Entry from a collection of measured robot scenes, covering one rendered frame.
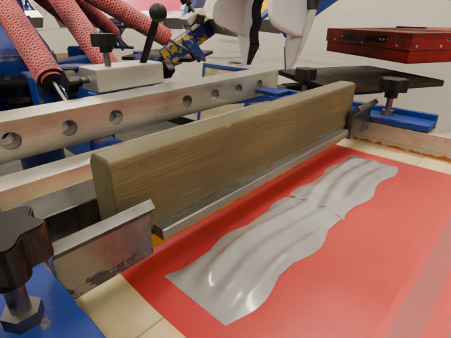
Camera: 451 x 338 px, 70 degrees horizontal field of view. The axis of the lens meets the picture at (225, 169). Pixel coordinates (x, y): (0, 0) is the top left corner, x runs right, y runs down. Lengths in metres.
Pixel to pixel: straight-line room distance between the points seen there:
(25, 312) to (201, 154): 0.17
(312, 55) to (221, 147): 2.35
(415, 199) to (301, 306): 0.23
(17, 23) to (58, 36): 3.89
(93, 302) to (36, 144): 0.25
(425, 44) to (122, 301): 1.13
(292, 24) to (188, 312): 0.25
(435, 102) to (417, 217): 1.99
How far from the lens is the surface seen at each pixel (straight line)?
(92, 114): 0.49
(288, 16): 0.31
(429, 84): 1.32
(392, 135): 0.59
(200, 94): 0.60
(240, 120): 0.32
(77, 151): 0.80
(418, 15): 2.37
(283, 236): 0.32
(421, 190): 0.47
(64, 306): 0.22
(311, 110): 0.43
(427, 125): 0.58
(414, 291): 0.31
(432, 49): 1.26
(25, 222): 0.18
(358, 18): 2.48
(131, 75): 0.57
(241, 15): 0.36
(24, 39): 0.75
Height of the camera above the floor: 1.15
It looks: 25 degrees down
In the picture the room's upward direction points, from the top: straight up
